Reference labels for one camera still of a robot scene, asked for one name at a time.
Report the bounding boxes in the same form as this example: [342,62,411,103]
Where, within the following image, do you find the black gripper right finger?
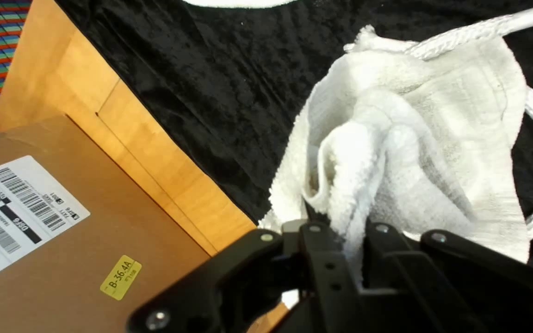
[361,221,533,333]

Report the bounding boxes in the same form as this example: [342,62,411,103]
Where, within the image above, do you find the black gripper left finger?
[126,219,366,333]

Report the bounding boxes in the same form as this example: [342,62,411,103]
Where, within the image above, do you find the large white towel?
[257,25,533,267]

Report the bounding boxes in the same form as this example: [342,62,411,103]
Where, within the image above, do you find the pale green towel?
[181,0,294,10]

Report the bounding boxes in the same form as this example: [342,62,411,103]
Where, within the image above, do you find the cardboard box with white label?
[0,114,213,333]

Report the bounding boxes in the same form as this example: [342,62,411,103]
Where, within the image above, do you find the black table cloth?
[52,0,533,262]

